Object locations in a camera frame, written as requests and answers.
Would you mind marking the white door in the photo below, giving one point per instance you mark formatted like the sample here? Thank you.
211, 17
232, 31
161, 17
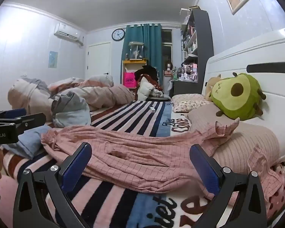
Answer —
99, 59

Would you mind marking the dark bookshelf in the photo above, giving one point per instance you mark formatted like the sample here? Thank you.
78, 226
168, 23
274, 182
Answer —
204, 40

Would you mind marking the pink checked pants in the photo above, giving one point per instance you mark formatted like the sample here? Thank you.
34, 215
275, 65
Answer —
144, 156

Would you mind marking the striped bed blanket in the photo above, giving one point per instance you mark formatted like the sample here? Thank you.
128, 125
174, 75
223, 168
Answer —
137, 118

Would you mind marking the green avocado plush toy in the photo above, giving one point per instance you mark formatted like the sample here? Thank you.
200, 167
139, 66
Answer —
247, 99

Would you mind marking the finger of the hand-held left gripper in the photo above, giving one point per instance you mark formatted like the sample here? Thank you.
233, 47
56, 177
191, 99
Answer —
16, 112
30, 121

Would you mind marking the pink ribbed pillow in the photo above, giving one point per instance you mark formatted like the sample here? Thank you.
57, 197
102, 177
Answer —
249, 142

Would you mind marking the pink dotted cushion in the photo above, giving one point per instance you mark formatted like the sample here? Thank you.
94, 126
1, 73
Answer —
281, 194

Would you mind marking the glass display case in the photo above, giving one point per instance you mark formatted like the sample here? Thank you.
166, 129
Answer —
135, 51

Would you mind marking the light blue folded cloth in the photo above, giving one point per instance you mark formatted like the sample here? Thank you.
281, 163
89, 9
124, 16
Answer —
30, 140

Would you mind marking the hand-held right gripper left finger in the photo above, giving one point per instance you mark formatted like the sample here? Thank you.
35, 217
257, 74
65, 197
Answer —
76, 168

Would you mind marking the round wall clock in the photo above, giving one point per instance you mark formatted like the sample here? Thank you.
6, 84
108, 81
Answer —
118, 34

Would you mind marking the bright pink bag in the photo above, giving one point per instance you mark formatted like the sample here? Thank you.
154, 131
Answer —
129, 80

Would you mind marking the pink and grey duvet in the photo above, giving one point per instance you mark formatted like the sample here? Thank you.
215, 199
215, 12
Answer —
104, 95

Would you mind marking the teal curtain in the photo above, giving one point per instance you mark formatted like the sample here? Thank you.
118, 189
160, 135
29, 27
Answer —
147, 52

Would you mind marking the white air conditioner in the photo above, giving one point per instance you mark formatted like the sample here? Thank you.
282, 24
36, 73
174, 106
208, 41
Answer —
67, 34

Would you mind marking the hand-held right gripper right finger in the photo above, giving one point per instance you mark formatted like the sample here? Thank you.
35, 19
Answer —
204, 171

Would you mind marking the window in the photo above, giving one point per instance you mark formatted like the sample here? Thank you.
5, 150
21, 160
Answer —
166, 52

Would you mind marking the light blue wall poster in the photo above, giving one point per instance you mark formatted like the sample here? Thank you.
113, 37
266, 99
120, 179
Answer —
53, 59

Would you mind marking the brown plush toy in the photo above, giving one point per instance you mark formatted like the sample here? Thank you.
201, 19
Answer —
212, 83

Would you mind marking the floral pillow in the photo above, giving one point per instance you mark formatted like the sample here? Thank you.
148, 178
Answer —
190, 102

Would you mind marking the pile of clothes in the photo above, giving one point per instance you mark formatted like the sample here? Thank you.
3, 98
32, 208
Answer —
147, 83

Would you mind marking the small white box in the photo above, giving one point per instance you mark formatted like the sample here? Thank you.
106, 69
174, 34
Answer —
152, 110

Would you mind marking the yellow shelf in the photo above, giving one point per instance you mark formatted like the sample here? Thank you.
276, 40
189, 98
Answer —
133, 63

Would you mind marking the white bed headboard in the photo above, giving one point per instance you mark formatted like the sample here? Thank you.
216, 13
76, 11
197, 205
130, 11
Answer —
228, 64

